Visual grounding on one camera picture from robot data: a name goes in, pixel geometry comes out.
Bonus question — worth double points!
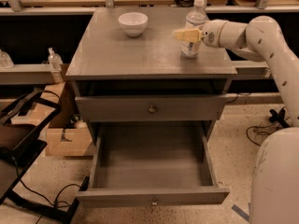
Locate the grey wooden drawer cabinet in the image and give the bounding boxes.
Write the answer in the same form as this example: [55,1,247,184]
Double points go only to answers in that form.
[66,7,236,137]

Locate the open grey middle drawer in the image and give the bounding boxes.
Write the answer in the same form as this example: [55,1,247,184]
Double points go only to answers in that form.
[77,122,230,208]

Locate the clear plastic water bottle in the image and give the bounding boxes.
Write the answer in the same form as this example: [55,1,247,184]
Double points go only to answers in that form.
[181,0,207,59]

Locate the cardboard box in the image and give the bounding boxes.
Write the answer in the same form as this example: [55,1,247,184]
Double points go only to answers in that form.
[32,63,94,158]

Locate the black floor cable right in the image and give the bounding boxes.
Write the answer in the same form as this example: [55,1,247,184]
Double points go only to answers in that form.
[245,107,292,147]

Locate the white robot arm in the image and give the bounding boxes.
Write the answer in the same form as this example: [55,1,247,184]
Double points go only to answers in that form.
[173,16,299,224]

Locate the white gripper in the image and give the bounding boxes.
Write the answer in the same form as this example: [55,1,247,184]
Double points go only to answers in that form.
[172,20,227,48]

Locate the black floor cable left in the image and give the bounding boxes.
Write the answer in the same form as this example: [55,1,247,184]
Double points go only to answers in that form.
[13,159,82,224]

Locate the white ceramic bowl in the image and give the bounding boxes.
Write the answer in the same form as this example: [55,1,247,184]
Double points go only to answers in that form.
[118,12,149,37]

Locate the black floor cable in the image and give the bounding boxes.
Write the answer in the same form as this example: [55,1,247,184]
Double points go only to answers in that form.
[245,107,292,147]
[13,159,82,224]

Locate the black cart frame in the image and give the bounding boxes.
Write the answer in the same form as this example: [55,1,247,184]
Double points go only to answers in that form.
[0,88,79,224]

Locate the grey top drawer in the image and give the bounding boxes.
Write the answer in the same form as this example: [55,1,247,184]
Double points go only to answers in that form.
[76,95,226,122]

